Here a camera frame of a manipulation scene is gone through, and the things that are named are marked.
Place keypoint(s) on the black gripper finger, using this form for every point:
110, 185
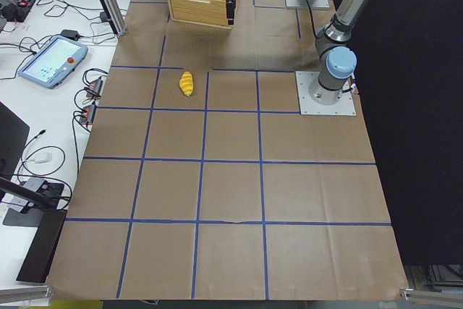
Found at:
230, 11

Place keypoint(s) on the yellow toy bread loaf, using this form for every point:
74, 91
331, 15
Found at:
186, 83

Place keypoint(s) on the black power adapter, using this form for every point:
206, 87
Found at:
71, 34

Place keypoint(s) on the brown paper table cover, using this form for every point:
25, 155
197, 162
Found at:
230, 193

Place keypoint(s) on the near teach pendant tablet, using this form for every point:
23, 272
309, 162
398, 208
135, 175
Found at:
54, 62

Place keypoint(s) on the white charger block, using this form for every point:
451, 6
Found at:
43, 157

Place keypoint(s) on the black monitor stand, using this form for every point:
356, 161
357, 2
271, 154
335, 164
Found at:
41, 196

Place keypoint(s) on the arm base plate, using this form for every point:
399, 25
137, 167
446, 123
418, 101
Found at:
317, 5
314, 100

